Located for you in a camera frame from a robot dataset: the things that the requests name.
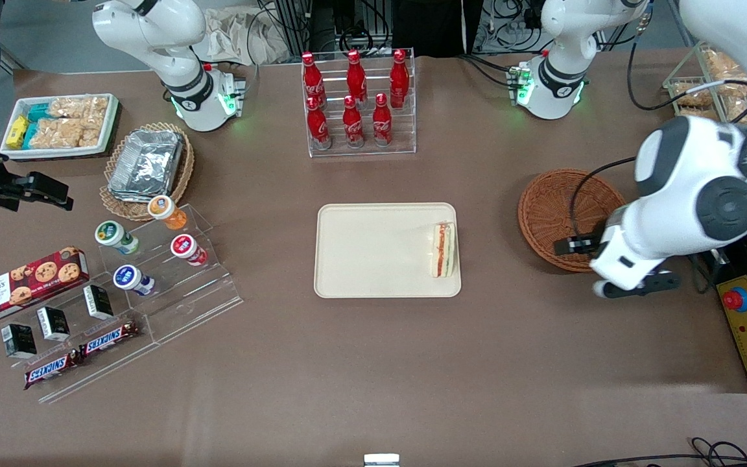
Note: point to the green yogurt cup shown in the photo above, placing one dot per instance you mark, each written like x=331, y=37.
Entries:
x=114, y=235

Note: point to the Snickers bar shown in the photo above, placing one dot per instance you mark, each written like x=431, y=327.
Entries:
x=107, y=339
x=50, y=370

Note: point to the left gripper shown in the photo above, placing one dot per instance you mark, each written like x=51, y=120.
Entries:
x=582, y=245

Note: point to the orange yogurt cup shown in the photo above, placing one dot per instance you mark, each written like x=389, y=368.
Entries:
x=165, y=211

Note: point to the beige plastic tray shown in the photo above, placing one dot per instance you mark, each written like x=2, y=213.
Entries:
x=373, y=250

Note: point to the clear acrylic bottle rack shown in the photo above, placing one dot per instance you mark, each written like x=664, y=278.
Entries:
x=364, y=152

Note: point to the blue yogurt cup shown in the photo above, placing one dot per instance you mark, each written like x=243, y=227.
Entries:
x=131, y=279

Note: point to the teal snack packet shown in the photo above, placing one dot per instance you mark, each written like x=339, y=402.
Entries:
x=39, y=112
x=30, y=135

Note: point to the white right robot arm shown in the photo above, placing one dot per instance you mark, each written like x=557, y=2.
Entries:
x=172, y=45

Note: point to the rice cracker packet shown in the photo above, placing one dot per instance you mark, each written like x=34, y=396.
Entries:
x=91, y=133
x=736, y=97
x=723, y=65
x=694, y=96
x=56, y=133
x=78, y=107

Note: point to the aluminium profile frame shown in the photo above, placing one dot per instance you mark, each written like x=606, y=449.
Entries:
x=292, y=26

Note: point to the red cola bottle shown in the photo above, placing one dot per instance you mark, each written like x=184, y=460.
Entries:
x=353, y=126
x=312, y=78
x=356, y=74
x=382, y=123
x=399, y=78
x=318, y=126

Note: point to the red yogurt cup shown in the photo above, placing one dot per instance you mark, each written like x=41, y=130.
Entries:
x=187, y=249

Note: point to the triangle sandwich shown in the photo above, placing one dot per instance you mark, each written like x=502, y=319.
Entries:
x=443, y=253

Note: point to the small black box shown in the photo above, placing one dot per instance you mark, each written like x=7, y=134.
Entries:
x=19, y=341
x=98, y=301
x=53, y=323

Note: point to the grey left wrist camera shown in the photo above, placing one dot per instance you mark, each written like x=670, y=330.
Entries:
x=639, y=285

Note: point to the round brown wicker basket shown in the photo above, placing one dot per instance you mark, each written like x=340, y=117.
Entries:
x=542, y=214

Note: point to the black base board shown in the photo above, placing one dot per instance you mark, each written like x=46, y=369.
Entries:
x=730, y=266

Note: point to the clear acrylic step display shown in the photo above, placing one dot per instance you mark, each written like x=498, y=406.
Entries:
x=205, y=298
x=101, y=376

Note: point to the oval light wicker basket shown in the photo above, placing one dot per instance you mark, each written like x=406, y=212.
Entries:
x=114, y=206

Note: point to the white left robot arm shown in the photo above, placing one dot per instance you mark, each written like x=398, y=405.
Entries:
x=704, y=162

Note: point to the red Walkers cookie box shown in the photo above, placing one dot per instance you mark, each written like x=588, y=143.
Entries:
x=23, y=285

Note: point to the yellow snack packet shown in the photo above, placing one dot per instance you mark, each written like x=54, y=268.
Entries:
x=17, y=131

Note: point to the white rectangular snack tray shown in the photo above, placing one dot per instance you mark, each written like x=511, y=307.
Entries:
x=56, y=153

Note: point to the aluminium foil tray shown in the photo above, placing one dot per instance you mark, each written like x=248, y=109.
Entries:
x=146, y=165

